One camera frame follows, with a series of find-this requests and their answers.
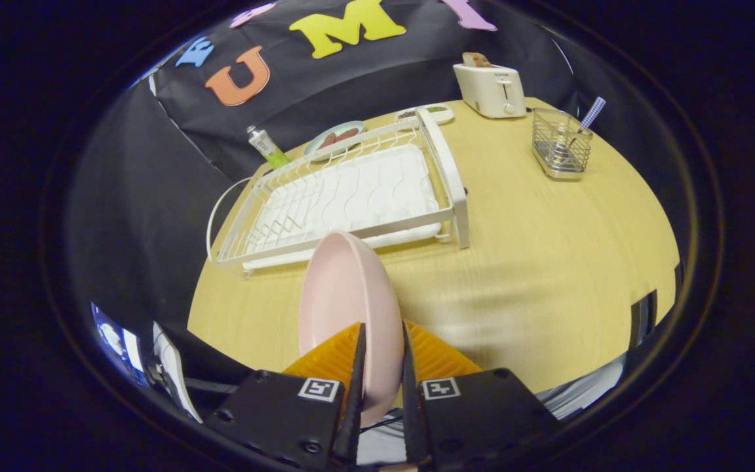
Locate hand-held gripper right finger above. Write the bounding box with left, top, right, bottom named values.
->
left=400, top=320, right=562, bottom=469

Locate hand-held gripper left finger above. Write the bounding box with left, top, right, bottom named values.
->
left=204, top=321, right=366, bottom=469

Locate pink plate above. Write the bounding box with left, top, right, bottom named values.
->
left=298, top=231, right=406, bottom=427

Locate white wire dish rack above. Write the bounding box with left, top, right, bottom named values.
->
left=206, top=108, right=471, bottom=276

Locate metal wire basket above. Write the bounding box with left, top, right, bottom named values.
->
left=532, top=108, right=593, bottom=181

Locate spoon with blue checked handle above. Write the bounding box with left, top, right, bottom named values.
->
left=551, top=97, right=607, bottom=165

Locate small pale green plate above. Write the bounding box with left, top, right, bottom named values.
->
left=303, top=120, right=366, bottom=161

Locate white divided condiment dish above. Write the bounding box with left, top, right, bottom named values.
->
left=395, top=105, right=455, bottom=128

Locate bright screen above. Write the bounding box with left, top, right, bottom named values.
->
left=92, top=303, right=149, bottom=387

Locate green liquid bottle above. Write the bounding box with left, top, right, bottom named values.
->
left=246, top=126, right=290, bottom=170

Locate black backdrop cloth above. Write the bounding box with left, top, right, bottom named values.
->
left=66, top=0, right=693, bottom=328

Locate white toaster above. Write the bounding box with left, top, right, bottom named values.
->
left=453, top=62, right=528, bottom=119

